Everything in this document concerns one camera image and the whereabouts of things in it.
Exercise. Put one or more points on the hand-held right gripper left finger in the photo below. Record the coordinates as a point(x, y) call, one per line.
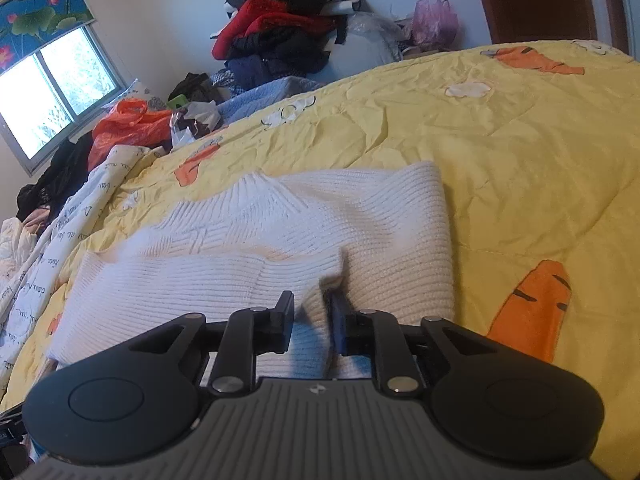
point(286, 321)

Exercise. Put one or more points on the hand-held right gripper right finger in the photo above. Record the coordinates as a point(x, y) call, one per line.
point(338, 322)

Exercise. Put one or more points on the white knit sweater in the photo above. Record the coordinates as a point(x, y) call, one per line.
point(225, 270)

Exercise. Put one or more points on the clear plastic bag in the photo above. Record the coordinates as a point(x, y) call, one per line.
point(197, 120)

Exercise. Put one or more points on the light blue fleece blanket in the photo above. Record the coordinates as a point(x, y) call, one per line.
point(265, 97)

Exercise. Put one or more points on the white script print quilt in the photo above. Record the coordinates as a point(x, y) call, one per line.
point(65, 230)

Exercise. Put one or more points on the yellow carrot print blanket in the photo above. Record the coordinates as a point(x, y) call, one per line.
point(525, 170)

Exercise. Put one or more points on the green item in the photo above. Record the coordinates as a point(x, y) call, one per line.
point(177, 102)

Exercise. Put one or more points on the orange plastic bag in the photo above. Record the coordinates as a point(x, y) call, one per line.
point(127, 127)

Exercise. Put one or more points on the dark brown garment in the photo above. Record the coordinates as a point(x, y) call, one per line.
point(195, 86)

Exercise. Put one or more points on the dark padded jacket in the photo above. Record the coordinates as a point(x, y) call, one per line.
point(280, 55)

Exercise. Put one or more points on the black garment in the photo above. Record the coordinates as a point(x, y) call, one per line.
point(62, 170)

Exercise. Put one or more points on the white bundle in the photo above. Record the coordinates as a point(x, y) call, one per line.
point(365, 50)

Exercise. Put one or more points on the cream cloth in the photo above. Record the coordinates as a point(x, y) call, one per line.
point(17, 245)

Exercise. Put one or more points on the red garment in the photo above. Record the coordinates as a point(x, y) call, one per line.
point(270, 22)

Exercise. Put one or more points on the window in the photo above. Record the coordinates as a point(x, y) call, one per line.
point(55, 95)

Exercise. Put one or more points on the brown wooden door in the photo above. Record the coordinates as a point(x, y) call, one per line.
point(540, 0)

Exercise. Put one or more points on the lotus print roller blind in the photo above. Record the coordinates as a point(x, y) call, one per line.
point(40, 15)

